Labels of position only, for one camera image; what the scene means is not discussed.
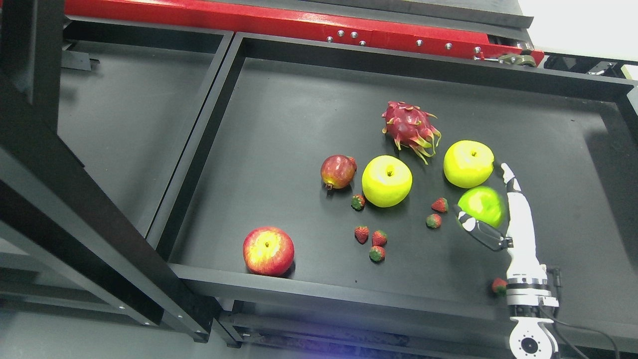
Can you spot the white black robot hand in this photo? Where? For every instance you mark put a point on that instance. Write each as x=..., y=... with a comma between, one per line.
x=519, y=240

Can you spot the green apple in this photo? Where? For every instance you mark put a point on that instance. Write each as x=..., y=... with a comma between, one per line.
x=484, y=204

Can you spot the strawberry beside green apple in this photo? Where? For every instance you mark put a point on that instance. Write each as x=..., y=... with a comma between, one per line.
x=433, y=221

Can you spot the yellow apple right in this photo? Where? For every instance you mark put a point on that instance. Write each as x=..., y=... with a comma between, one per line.
x=468, y=164

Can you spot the yellow apple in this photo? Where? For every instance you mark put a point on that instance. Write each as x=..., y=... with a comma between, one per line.
x=386, y=181
x=468, y=164

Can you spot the strawberry lower middle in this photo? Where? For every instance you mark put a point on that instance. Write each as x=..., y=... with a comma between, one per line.
x=379, y=238

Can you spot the yellow apple left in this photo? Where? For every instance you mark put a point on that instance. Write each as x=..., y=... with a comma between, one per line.
x=386, y=181

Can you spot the red apple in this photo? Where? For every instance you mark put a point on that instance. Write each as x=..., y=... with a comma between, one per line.
x=268, y=251

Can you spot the strawberry by wrist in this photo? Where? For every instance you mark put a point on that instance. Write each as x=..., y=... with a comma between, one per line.
x=499, y=287

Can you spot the strawberry upper right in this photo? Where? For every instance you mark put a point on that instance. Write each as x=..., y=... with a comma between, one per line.
x=440, y=205

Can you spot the strawberry lowest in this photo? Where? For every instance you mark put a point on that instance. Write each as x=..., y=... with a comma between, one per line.
x=377, y=254

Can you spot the strawberry lower left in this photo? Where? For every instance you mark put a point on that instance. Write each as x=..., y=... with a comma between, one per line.
x=361, y=234

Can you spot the strawberry near pomegranate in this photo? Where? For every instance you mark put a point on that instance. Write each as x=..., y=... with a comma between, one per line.
x=357, y=202

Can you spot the pink dragon fruit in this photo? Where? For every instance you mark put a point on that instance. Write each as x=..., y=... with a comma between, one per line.
x=410, y=127

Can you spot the red pomegranate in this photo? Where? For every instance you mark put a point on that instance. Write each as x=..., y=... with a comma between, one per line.
x=337, y=171

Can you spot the red metal beam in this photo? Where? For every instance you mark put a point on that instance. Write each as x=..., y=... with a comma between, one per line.
x=351, y=30

